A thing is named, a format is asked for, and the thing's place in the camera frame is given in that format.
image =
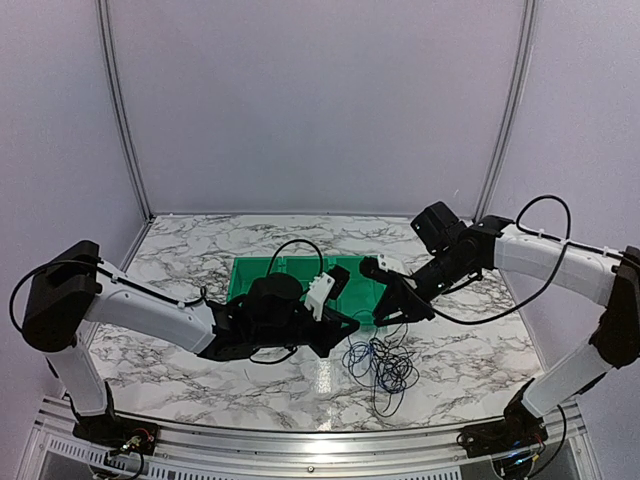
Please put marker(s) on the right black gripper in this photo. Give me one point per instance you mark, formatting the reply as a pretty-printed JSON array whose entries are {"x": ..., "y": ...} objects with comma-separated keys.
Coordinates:
[{"x": 405, "y": 299}]

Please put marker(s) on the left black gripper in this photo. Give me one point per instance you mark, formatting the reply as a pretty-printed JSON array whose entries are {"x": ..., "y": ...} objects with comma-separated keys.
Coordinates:
[{"x": 333, "y": 332}]

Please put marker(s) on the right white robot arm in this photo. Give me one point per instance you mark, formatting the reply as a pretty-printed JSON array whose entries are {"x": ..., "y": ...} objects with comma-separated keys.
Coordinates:
[{"x": 460, "y": 253}]

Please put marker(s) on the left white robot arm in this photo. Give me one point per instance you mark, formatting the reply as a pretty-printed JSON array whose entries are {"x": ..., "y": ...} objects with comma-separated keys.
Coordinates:
[{"x": 79, "y": 286}]

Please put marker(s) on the right green bin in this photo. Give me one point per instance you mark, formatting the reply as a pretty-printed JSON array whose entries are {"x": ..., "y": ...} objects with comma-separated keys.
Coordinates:
[{"x": 360, "y": 295}]

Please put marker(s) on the middle green bin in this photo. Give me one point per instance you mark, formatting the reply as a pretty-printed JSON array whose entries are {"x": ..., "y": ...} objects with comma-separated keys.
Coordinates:
[{"x": 303, "y": 268}]

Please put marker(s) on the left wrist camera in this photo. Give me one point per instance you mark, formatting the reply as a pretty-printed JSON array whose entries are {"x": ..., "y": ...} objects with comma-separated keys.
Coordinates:
[{"x": 326, "y": 286}]

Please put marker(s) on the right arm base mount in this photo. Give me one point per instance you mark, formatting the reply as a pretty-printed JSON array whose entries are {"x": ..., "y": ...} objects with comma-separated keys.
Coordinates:
[{"x": 500, "y": 436}]

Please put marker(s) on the right aluminium frame post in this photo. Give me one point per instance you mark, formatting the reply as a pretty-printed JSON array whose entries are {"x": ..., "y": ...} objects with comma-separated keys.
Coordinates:
[{"x": 515, "y": 92}]

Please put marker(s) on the aluminium frame post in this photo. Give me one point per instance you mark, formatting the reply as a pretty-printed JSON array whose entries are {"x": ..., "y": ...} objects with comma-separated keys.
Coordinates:
[
  {"x": 117, "y": 98},
  {"x": 515, "y": 92}
]

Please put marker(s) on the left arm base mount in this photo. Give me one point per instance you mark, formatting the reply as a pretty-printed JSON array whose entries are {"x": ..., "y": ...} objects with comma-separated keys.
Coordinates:
[{"x": 120, "y": 437}]

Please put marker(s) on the front aluminium rail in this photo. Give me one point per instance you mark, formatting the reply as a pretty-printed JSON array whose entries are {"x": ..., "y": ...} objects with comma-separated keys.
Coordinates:
[{"x": 184, "y": 451}]

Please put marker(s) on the left aluminium frame post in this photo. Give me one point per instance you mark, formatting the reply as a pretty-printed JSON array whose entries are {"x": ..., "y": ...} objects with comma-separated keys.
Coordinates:
[{"x": 117, "y": 98}]

